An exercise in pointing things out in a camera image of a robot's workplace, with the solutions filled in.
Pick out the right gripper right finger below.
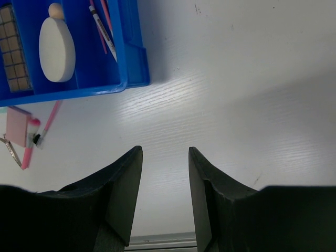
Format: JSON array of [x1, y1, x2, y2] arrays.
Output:
[[188, 147, 335, 251]]

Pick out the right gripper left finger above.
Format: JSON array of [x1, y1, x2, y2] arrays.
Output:
[[1, 146, 143, 251]]

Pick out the pink pouch with brush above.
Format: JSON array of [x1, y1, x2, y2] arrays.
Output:
[[5, 106, 32, 148]]

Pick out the eyeshadow palette clear case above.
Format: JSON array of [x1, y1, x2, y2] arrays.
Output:
[[1, 4, 32, 92]]

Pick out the round beige powder puff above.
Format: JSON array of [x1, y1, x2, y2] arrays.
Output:
[[39, 17, 76, 82]]

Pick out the clear white pencil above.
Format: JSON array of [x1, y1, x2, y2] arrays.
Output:
[[89, 4, 118, 62]]

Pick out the beige makeup sponge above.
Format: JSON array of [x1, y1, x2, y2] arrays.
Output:
[[48, 3, 65, 20]]

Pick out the pink thin brush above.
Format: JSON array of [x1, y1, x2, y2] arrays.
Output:
[[100, 0, 113, 38]]

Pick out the pink lip brush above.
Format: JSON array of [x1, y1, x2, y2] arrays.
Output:
[[89, 0, 108, 54]]

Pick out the blue divided plastic bin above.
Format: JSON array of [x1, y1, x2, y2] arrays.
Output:
[[1, 1, 150, 107]]

